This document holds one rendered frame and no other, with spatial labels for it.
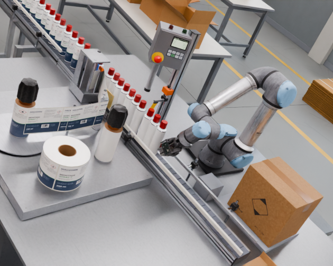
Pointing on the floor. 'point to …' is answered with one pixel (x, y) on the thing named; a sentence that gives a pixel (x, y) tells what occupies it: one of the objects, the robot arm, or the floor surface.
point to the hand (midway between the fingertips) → (163, 152)
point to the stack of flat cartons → (327, 100)
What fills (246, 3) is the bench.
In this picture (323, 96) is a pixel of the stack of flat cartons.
